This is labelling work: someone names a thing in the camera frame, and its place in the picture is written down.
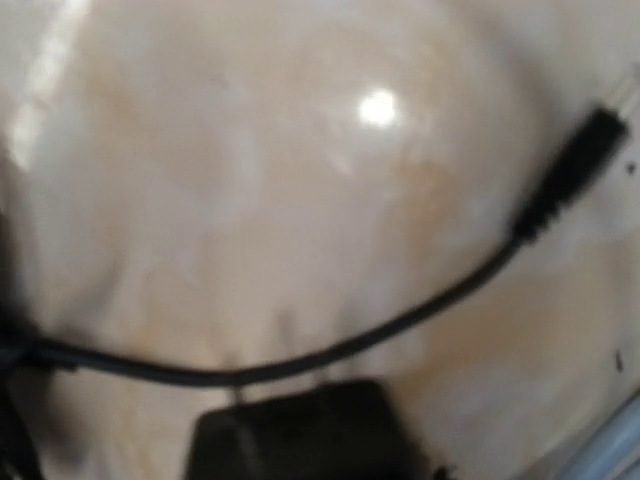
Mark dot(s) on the black power adapter with cable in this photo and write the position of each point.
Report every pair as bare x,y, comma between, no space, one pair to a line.
344,430

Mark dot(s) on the light blue power strip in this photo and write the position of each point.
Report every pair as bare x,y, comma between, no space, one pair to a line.
597,450

